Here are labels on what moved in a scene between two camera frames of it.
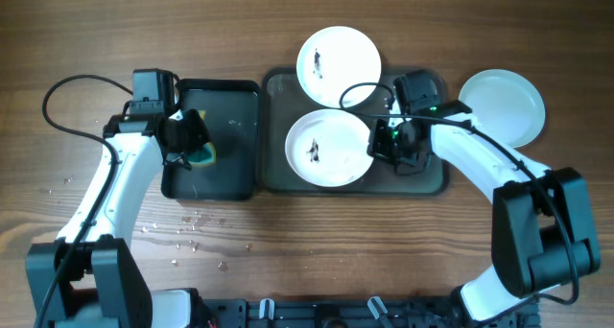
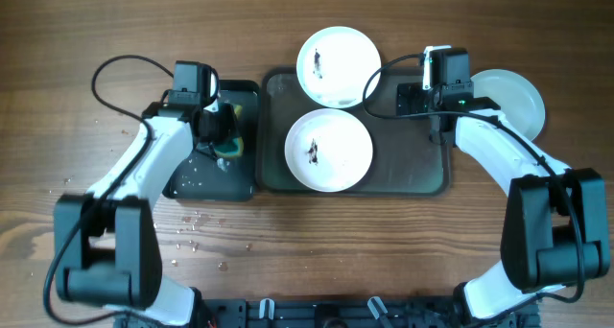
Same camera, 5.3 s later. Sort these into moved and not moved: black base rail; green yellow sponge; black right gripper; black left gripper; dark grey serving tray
Moved: black left gripper; green yellow sponge; black right gripper
Not moved: black base rail; dark grey serving tray
